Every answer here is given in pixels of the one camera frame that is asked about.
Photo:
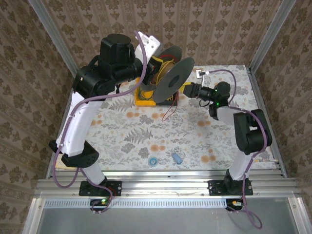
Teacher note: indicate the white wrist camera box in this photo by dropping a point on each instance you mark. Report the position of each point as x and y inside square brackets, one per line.
[148, 46]
[200, 73]

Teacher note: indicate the black plastic bin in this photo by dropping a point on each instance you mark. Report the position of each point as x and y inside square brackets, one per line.
[168, 103]

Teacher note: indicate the aluminium frame post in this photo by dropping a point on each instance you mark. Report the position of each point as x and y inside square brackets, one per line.
[274, 29]
[40, 6]

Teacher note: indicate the yellow plastic bin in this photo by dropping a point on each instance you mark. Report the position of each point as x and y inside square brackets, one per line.
[145, 103]

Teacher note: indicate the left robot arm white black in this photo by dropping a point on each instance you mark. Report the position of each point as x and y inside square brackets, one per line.
[78, 124]

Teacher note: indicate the black controller board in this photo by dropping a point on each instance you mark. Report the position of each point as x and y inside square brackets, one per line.
[234, 203]
[100, 202]

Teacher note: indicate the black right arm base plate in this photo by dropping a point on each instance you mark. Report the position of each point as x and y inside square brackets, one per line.
[215, 189]

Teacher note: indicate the small blue tape roll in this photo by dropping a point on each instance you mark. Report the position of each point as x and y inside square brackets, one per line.
[152, 162]

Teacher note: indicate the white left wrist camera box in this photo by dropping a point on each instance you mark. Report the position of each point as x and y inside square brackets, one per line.
[148, 46]

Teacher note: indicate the aluminium mounting rail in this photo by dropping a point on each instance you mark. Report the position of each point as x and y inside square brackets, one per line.
[165, 185]

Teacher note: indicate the light blue cylinder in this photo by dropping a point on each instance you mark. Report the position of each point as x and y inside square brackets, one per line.
[177, 158]

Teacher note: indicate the grey metal lower panel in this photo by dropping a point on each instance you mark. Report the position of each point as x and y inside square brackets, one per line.
[158, 221]

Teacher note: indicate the yellow white marker pen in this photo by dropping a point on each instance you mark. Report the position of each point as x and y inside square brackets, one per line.
[265, 160]

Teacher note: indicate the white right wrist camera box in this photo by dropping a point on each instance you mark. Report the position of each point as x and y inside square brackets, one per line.
[200, 73]

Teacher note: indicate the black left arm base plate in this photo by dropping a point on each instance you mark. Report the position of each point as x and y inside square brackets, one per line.
[114, 189]

